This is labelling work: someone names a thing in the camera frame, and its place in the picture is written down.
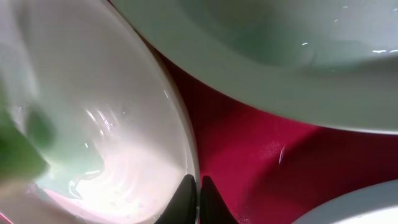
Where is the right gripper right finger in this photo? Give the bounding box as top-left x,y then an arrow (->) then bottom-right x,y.
200,175 -> 238,224

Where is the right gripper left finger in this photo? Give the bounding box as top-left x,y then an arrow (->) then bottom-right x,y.
155,174 -> 197,224

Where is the white plate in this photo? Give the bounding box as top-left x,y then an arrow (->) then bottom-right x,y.
1,1 -> 199,223

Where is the green yellow sponge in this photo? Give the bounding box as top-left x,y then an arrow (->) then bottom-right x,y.
0,80 -> 57,184

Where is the mint green plate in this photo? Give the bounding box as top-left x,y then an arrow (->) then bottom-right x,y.
114,0 -> 397,134

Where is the red plastic tray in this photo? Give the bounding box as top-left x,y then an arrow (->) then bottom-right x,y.
155,49 -> 397,223

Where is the light blue plate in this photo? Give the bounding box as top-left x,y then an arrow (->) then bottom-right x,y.
294,180 -> 397,224

